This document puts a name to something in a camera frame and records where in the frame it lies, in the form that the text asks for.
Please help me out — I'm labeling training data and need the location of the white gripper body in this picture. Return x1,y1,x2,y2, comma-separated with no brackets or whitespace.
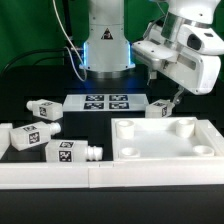
132,24,224,95

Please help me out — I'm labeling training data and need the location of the white square tabletop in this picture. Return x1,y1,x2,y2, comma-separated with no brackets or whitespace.
111,117,224,161

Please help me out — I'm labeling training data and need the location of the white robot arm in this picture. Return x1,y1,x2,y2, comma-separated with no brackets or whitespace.
81,0,224,95

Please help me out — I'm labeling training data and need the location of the white front fence bar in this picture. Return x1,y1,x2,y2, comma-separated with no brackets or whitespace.
0,158,224,189

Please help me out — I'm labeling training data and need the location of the white fence bar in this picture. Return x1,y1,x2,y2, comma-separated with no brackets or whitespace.
0,158,224,189
0,123,13,159

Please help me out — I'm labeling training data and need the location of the white left fence bar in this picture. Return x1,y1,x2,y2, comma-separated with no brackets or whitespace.
0,123,13,159

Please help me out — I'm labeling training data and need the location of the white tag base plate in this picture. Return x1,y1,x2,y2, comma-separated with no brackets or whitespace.
63,94,148,112

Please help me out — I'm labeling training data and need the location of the black cable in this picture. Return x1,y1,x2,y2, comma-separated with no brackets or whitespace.
0,48,68,76

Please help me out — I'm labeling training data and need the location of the white cable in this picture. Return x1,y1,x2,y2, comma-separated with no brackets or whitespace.
51,0,88,82

